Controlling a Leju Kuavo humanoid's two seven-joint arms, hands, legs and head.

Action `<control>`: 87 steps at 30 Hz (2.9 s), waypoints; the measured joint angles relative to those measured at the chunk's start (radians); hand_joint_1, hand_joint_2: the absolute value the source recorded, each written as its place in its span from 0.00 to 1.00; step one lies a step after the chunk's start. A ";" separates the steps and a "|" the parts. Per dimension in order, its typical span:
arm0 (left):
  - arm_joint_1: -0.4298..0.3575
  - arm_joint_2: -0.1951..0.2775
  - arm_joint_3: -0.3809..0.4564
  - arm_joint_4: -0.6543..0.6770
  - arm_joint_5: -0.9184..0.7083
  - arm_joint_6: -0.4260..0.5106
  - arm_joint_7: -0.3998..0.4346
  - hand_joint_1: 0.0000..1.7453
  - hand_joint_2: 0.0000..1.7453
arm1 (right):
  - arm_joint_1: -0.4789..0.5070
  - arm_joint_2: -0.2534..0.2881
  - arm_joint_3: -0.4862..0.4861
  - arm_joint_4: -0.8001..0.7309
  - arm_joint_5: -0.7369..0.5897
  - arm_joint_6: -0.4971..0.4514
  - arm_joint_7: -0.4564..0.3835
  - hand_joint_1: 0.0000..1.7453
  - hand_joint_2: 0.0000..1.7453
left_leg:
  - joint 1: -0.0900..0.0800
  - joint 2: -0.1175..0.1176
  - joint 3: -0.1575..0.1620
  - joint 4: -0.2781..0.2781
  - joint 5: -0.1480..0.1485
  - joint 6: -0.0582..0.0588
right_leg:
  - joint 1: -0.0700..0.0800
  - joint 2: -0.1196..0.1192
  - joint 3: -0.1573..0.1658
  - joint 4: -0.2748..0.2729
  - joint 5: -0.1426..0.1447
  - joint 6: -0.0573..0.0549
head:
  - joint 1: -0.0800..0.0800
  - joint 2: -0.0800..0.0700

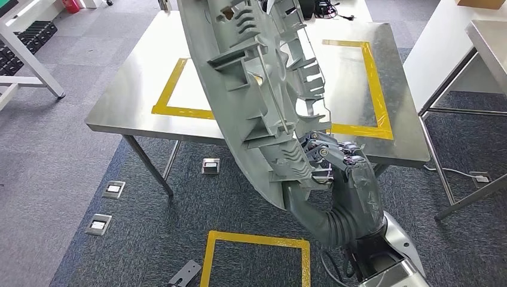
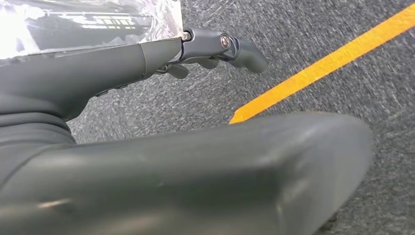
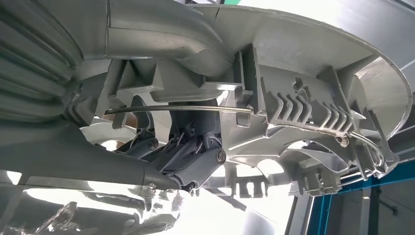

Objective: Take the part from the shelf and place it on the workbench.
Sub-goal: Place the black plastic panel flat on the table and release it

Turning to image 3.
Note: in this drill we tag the blue metal frame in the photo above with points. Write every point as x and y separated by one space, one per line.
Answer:
389 173

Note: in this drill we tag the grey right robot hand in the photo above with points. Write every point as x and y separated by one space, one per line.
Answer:
64 155

